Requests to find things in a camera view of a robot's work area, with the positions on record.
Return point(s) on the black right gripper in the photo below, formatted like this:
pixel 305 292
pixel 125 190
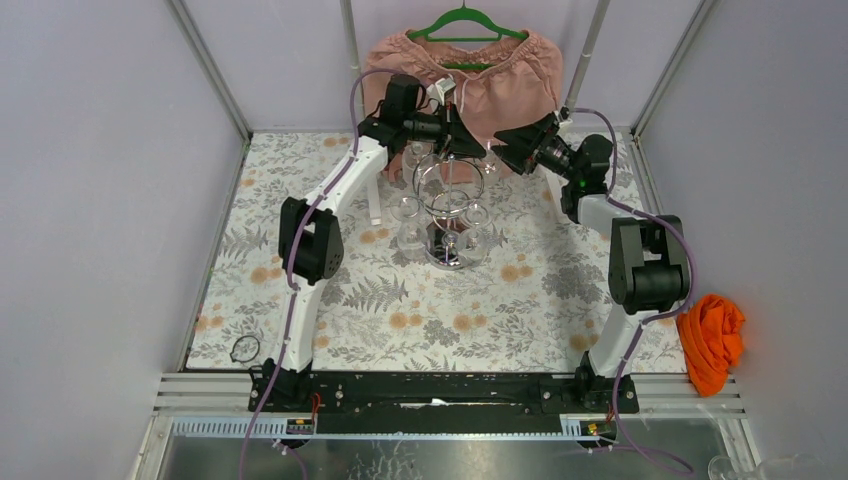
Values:
pixel 527 143

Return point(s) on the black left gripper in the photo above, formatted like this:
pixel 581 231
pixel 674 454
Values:
pixel 452 128

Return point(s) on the chrome wine glass rack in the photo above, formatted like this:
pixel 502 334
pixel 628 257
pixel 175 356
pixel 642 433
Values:
pixel 445 188

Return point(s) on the clear wine glass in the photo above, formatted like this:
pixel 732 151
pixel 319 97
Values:
pixel 490 165
pixel 473 245
pixel 411 236

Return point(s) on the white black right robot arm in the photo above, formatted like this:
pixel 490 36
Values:
pixel 649 268

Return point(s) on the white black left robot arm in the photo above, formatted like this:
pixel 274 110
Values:
pixel 310 242

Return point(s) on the clear wine glass front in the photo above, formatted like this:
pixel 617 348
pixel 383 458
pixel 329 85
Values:
pixel 473 245

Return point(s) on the pink shorts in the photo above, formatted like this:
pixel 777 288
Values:
pixel 503 85

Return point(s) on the floral table mat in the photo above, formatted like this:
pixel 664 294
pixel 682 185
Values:
pixel 537 303

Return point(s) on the green clothes hanger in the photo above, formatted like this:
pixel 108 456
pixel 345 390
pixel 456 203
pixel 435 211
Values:
pixel 465 25

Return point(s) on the orange cloth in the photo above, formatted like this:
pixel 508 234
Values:
pixel 711 337

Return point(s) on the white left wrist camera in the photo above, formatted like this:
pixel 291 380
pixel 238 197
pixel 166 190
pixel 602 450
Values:
pixel 440 91

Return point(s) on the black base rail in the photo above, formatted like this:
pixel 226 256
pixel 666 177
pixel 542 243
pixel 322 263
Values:
pixel 348 402

